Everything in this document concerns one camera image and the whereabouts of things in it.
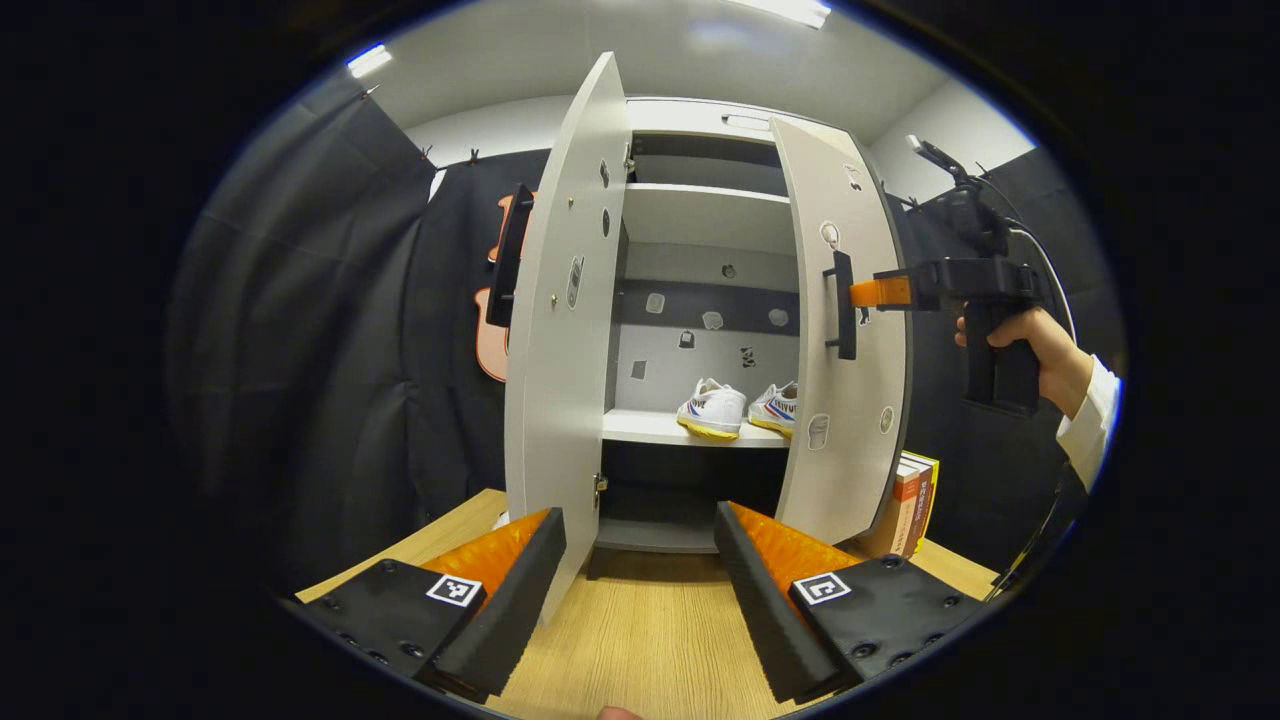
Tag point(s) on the white shoe yellow sole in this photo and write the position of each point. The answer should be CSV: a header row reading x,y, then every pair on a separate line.
x,y
778,410
715,410

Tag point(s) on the red book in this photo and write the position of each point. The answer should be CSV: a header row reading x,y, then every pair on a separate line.
x,y
905,510

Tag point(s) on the long ceiling light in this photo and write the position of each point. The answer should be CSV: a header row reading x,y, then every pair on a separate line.
x,y
790,10

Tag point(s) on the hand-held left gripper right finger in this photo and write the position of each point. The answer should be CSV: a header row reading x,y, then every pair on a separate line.
x,y
755,600

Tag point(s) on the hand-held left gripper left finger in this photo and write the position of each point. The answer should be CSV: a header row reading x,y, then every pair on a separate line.
x,y
520,590

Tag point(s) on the small ceiling light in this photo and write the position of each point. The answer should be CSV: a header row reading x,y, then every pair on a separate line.
x,y
369,60

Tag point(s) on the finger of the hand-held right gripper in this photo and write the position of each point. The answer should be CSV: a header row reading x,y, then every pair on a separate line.
x,y
885,292

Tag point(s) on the white shoe cabinet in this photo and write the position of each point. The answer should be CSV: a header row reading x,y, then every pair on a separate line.
x,y
700,215

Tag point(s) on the black backdrop cloth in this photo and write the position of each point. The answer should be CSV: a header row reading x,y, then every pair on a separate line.
x,y
320,350

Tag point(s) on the white cabinet door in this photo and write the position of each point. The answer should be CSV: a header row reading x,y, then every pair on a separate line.
x,y
560,400
850,450

